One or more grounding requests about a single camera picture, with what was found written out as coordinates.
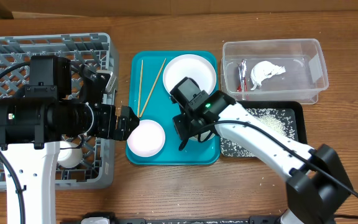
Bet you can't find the grey bowl of rice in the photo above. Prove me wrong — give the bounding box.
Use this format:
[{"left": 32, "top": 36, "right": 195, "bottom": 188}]
[{"left": 190, "top": 130, "right": 215, "bottom": 142}]

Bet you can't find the small pink bowl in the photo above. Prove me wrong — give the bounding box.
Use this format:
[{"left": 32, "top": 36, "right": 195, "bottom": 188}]
[{"left": 127, "top": 119, "right": 165, "bottom": 157}]

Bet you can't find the wooden chopstick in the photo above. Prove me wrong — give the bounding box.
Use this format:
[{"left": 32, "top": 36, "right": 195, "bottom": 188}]
[
  {"left": 139, "top": 58, "right": 167, "bottom": 118},
  {"left": 137, "top": 60, "right": 144, "bottom": 118}
]

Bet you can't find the white paper cup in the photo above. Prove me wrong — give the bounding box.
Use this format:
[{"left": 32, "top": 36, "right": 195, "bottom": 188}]
[{"left": 57, "top": 141, "right": 83, "bottom": 169}]

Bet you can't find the white round plate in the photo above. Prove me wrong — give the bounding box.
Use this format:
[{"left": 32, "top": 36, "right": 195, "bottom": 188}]
[{"left": 163, "top": 54, "right": 216, "bottom": 94}]

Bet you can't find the red snack wrapper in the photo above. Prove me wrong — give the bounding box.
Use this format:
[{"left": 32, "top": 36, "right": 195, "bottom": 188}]
[{"left": 237, "top": 59, "right": 247, "bottom": 92}]

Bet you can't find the white napkin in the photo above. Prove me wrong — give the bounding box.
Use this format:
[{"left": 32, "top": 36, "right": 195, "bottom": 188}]
[{"left": 250, "top": 61, "right": 286, "bottom": 91}]

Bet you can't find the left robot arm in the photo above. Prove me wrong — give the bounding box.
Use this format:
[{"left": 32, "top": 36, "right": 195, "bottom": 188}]
[{"left": 0, "top": 55, "right": 139, "bottom": 223}]

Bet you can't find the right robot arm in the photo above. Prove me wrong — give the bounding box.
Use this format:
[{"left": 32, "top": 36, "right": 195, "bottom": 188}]
[{"left": 170, "top": 77, "right": 352, "bottom": 223}]

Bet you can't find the grey dishwasher rack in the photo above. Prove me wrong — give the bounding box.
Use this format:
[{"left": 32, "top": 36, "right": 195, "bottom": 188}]
[{"left": 0, "top": 33, "right": 119, "bottom": 192}]

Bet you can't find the teal plastic tray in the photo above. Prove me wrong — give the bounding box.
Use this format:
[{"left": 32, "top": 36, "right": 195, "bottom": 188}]
[{"left": 126, "top": 51, "right": 220, "bottom": 166}]

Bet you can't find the spilled white rice pile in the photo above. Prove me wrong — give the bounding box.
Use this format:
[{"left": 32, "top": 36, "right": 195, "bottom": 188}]
[{"left": 220, "top": 108, "right": 298, "bottom": 157}]

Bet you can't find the black tray bin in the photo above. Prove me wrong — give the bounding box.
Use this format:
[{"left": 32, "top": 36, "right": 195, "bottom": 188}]
[{"left": 219, "top": 100, "right": 308, "bottom": 158}]

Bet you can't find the clear plastic bin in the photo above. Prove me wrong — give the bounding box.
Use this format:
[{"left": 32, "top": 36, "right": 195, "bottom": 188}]
[{"left": 221, "top": 39, "right": 329, "bottom": 105}]

